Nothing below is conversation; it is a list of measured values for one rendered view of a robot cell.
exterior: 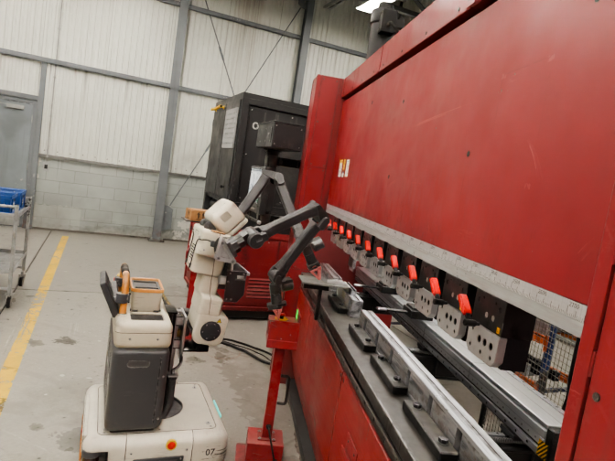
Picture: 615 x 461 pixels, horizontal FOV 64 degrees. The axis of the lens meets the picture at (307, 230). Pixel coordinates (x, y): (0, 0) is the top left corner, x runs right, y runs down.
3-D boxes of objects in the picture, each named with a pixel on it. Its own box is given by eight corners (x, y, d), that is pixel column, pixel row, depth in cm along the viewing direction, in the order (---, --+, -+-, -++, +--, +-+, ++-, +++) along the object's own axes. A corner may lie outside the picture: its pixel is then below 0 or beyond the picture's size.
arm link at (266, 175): (265, 170, 295) (265, 163, 285) (285, 182, 294) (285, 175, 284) (222, 230, 280) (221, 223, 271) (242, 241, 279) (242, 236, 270)
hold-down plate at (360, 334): (348, 328, 237) (349, 323, 236) (359, 329, 237) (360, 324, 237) (363, 351, 207) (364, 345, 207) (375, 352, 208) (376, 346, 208)
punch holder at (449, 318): (435, 324, 151) (445, 272, 149) (460, 326, 152) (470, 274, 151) (456, 340, 136) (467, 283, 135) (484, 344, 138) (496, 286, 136)
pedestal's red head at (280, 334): (265, 335, 276) (270, 304, 274) (294, 337, 278) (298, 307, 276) (265, 347, 256) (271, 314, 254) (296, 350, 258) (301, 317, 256)
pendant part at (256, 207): (244, 208, 407) (251, 165, 403) (259, 209, 411) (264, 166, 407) (258, 214, 365) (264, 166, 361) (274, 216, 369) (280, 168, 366)
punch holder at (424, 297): (413, 305, 171) (421, 260, 169) (436, 308, 172) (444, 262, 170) (429, 319, 156) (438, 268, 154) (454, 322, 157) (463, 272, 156)
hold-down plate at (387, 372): (369, 360, 197) (371, 353, 197) (382, 361, 198) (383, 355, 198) (392, 394, 168) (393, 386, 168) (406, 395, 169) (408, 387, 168)
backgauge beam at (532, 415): (353, 280, 360) (356, 266, 359) (372, 282, 362) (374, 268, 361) (545, 467, 134) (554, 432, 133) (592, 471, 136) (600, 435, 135)
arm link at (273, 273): (315, 208, 257) (325, 216, 249) (321, 214, 261) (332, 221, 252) (264, 273, 257) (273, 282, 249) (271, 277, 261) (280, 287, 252)
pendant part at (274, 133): (243, 223, 416) (257, 123, 408) (271, 227, 425) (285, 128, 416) (257, 232, 369) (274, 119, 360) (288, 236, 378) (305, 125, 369)
